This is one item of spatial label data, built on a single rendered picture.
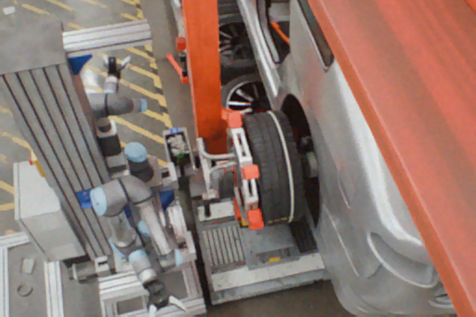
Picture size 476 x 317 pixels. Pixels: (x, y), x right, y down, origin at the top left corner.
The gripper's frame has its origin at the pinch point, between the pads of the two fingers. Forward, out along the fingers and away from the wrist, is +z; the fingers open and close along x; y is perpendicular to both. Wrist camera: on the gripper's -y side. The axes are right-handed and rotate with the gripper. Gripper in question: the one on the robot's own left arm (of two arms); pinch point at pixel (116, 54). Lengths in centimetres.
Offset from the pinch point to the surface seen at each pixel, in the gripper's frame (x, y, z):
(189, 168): 47, 73, -26
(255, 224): 83, 25, -95
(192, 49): 43, -29, -23
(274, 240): 107, 88, -70
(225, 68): 72, 67, 70
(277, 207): 94, 18, -88
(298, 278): 125, 100, -92
